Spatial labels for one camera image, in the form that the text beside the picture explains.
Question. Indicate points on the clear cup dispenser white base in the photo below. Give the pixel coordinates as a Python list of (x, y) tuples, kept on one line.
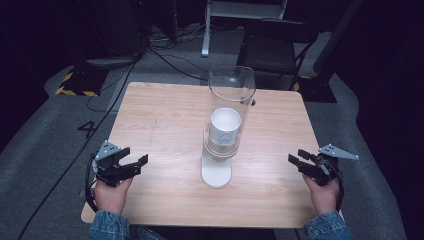
[(216, 173)]

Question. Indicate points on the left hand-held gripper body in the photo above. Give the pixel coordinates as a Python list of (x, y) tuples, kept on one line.
[(111, 171)]

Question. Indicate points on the yellow-black striped floor plate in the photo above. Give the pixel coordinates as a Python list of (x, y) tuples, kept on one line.
[(316, 91), (80, 83)]

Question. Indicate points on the white metal stand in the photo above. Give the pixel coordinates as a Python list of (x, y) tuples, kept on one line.
[(206, 36)]

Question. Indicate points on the white paper cup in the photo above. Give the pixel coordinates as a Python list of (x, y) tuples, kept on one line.
[(225, 128)]

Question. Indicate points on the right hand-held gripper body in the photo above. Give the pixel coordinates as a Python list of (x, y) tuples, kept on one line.
[(321, 171)]

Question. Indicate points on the black slanted pole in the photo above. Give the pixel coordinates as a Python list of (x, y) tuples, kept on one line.
[(336, 36)]

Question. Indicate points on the person's left hand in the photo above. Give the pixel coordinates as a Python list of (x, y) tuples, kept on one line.
[(111, 198)]

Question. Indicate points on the dark equipment box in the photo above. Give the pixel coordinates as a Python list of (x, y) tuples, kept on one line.
[(123, 26)]

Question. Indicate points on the person's right hand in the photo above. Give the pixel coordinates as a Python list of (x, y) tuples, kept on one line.
[(325, 198)]

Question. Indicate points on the black folding chair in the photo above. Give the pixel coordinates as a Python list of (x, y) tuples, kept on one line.
[(268, 50)]

